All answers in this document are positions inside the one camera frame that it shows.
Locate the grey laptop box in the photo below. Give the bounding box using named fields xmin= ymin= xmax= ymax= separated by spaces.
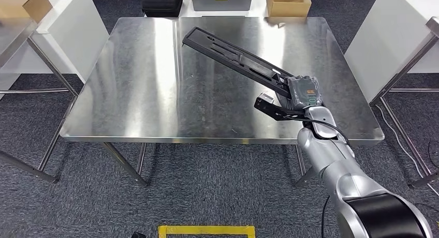
xmin=190 ymin=0 xmax=255 ymax=12

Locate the white partition board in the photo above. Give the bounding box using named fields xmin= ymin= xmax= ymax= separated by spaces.
xmin=344 ymin=0 xmax=439 ymax=103
xmin=0 ymin=0 xmax=110 ymax=101

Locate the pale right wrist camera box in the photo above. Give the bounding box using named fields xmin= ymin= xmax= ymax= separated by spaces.
xmin=258 ymin=92 xmax=275 ymax=105

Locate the closed cardboard box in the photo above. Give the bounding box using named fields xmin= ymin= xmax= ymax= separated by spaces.
xmin=0 ymin=0 xmax=53 ymax=24

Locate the stainless steel workbench table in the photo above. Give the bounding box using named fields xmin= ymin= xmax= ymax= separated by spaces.
xmin=58 ymin=16 xmax=386 ymax=187
xmin=0 ymin=18 xmax=80 ymax=184
xmin=369 ymin=16 xmax=439 ymax=190

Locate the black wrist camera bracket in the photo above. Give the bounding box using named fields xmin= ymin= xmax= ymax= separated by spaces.
xmin=254 ymin=96 xmax=306 ymax=122

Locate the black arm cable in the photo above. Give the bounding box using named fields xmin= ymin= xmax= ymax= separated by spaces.
xmin=284 ymin=114 xmax=350 ymax=238

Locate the white floor cable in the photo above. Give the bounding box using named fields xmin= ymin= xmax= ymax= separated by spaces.
xmin=375 ymin=104 xmax=439 ymax=196

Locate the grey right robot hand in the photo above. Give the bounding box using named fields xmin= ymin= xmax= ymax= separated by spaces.
xmin=276 ymin=75 xmax=323 ymax=111

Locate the open cardboard box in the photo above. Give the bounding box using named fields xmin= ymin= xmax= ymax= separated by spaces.
xmin=266 ymin=0 xmax=312 ymax=18

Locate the yellow floor tape square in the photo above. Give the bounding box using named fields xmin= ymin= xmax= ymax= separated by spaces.
xmin=157 ymin=225 xmax=256 ymax=238

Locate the black plastic panel part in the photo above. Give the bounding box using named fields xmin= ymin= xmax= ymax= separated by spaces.
xmin=182 ymin=26 xmax=296 ymax=99

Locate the black carrying case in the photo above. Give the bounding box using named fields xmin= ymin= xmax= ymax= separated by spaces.
xmin=141 ymin=0 xmax=183 ymax=18

